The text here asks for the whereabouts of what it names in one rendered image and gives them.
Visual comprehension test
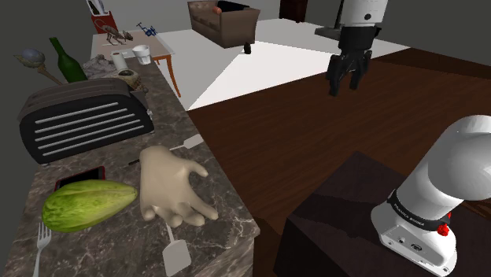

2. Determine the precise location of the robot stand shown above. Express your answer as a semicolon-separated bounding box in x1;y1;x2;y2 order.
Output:
273;150;491;277

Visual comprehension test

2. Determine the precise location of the brown sofa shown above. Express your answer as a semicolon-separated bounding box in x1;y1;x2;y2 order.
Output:
186;0;262;50

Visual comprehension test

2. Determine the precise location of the grey crumpled cloth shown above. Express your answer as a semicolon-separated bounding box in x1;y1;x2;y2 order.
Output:
82;54;117;80

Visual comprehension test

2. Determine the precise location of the red-edged black phone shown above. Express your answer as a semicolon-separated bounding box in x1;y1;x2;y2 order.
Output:
54;165;106;192

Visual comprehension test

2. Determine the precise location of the brown woven bowl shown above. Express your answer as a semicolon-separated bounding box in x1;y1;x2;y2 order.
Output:
113;68;144;91

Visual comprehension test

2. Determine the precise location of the beige hand sculpture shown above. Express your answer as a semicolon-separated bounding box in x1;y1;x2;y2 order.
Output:
138;145;220;228

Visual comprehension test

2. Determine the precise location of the silver fork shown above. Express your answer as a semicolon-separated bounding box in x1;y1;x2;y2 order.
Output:
31;221;53;277

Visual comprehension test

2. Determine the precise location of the blue toy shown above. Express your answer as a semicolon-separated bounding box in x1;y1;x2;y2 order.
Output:
136;22;159;38

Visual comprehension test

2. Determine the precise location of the white cup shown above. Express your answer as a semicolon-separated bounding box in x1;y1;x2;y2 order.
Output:
131;44;153;66

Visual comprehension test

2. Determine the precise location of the brown dinosaur skeleton figure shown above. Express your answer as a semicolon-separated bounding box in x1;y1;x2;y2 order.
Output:
94;19;135;46

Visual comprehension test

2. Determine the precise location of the white paper roll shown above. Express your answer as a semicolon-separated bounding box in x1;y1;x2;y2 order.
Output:
110;50;130;74

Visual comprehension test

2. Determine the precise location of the green glass bottle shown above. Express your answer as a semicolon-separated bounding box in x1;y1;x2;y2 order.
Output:
49;36;89;83

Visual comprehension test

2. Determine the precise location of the white table with orange legs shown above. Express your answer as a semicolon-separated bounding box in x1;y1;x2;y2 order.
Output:
90;29;183;98

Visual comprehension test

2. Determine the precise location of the black toaster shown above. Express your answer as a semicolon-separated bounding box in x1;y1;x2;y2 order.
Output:
17;77;156;166

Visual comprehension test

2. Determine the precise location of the dark wooden cabinet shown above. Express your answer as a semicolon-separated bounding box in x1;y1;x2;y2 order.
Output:
279;0;309;24

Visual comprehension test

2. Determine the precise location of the orb-headed sceptre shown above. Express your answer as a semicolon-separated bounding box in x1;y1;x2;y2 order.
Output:
13;48;65;86

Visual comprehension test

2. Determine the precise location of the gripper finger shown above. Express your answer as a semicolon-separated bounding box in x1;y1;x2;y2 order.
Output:
325;52;355;98
349;49;374;91

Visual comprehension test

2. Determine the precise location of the red knife block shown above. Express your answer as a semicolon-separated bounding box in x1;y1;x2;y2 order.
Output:
85;0;120;35

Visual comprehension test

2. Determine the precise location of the green lettuce head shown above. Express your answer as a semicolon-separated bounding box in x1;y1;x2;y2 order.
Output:
41;179;138;234

